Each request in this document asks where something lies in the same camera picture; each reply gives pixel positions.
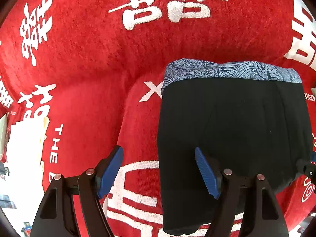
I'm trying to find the red blanket white characters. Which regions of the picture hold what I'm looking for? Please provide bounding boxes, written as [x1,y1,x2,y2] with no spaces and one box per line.
[1,0,315,236]

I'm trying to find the black pants blue waistband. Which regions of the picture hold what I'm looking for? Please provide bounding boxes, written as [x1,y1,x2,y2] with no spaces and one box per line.
[157,59,313,235]

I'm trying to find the white folded cloth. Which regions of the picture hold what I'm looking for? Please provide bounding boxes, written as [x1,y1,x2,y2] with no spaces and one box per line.
[7,117,50,175]

